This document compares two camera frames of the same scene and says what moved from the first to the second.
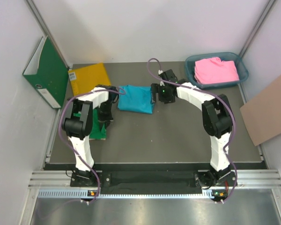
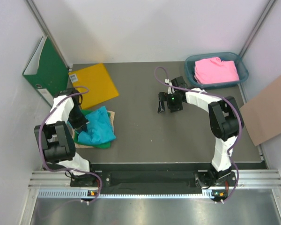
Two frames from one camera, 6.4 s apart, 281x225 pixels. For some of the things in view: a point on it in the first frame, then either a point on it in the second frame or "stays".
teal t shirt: [136, 98] -> [99, 130]
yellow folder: [84, 79] stays
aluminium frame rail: [262, 178] stays
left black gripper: [105, 119] -> [77, 125]
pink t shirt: [213, 71] stays
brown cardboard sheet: [267, 115] stays
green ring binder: [47, 71] stays
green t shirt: [96, 133] -> [102, 145]
